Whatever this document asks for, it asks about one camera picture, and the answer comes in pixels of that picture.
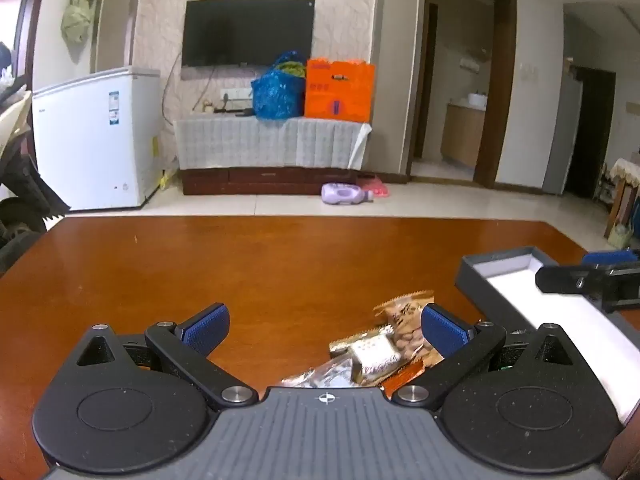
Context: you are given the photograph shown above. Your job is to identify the grey box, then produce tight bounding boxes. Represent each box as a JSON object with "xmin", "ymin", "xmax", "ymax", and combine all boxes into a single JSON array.
[{"xmin": 454, "ymin": 246, "xmax": 640, "ymax": 423}]

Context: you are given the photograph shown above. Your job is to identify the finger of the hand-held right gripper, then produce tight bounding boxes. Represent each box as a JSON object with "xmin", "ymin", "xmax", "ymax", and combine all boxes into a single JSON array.
[
  {"xmin": 535, "ymin": 264, "xmax": 640, "ymax": 312},
  {"xmin": 582, "ymin": 250, "xmax": 640, "ymax": 266}
]

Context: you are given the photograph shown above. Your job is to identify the small white snack packet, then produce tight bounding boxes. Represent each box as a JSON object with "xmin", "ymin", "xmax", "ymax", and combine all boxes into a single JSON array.
[{"xmin": 329, "ymin": 327, "xmax": 403, "ymax": 378}]

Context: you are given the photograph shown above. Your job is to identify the black wall television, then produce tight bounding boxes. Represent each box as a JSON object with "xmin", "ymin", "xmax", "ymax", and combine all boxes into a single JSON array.
[{"xmin": 181, "ymin": 0, "xmax": 316, "ymax": 68}]

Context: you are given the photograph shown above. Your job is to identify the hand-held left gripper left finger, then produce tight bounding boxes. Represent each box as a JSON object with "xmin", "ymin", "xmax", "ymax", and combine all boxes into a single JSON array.
[{"xmin": 72, "ymin": 302, "xmax": 260, "ymax": 411}]

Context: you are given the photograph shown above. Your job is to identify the orange snack packet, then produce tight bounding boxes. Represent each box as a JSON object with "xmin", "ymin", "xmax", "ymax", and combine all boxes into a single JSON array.
[{"xmin": 382, "ymin": 362, "xmax": 427, "ymax": 397}]

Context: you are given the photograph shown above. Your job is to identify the pink slippers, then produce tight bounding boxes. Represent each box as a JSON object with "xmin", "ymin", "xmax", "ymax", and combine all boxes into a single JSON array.
[{"xmin": 356, "ymin": 175, "xmax": 391, "ymax": 200}]

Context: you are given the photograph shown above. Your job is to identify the blue plastic bag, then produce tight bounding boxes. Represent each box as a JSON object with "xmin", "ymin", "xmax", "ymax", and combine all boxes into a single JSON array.
[{"xmin": 251, "ymin": 51, "xmax": 307, "ymax": 122}]

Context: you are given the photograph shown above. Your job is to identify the purple plastic bottle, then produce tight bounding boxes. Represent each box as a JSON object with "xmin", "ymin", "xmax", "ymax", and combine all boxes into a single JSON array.
[{"xmin": 321, "ymin": 183, "xmax": 375, "ymax": 207}]

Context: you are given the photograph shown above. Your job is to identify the green hanging cloth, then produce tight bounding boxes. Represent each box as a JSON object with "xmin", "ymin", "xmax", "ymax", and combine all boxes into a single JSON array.
[{"xmin": 61, "ymin": 0, "xmax": 101, "ymax": 51}]

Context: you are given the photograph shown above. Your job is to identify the white black scooter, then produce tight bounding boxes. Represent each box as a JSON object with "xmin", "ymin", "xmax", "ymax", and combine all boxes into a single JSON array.
[{"xmin": 0, "ymin": 40, "xmax": 71, "ymax": 281}]

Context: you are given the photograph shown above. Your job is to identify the table with lace cloth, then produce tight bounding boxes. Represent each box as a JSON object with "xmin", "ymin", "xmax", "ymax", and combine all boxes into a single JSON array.
[{"xmin": 597, "ymin": 157, "xmax": 640, "ymax": 241}]

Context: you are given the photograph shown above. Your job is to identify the tan peanut snack packet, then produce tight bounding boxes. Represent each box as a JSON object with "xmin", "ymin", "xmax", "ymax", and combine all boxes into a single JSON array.
[{"xmin": 372, "ymin": 290, "xmax": 446, "ymax": 367}]

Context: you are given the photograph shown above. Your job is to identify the white chest freezer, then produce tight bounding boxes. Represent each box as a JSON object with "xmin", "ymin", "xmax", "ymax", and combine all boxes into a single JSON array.
[{"xmin": 31, "ymin": 66, "xmax": 162, "ymax": 211}]

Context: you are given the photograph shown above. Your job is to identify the green bag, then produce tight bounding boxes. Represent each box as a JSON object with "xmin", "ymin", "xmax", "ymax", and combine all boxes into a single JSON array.
[{"xmin": 607, "ymin": 222, "xmax": 633, "ymax": 250}]

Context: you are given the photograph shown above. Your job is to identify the dark wooden television cabinet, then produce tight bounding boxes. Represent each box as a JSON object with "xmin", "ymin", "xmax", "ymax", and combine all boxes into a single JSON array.
[{"xmin": 181, "ymin": 166, "xmax": 373, "ymax": 196}]

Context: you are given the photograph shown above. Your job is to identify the orange cardboard box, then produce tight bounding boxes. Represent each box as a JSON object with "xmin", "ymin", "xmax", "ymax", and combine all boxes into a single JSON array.
[{"xmin": 304, "ymin": 58, "xmax": 377, "ymax": 123}]

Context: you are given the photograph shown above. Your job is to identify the wooden sink cabinet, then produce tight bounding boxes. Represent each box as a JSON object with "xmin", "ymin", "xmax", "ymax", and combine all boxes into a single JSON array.
[{"xmin": 441, "ymin": 102, "xmax": 486, "ymax": 167}]

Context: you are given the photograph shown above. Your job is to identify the cloth-covered tv cabinet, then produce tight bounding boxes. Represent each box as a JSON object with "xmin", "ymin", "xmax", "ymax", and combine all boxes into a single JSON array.
[{"xmin": 174, "ymin": 115, "xmax": 373, "ymax": 171}]

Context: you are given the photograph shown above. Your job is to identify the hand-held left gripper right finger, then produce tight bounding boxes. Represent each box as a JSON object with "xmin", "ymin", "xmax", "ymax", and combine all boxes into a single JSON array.
[{"xmin": 391, "ymin": 303, "xmax": 576, "ymax": 411}]

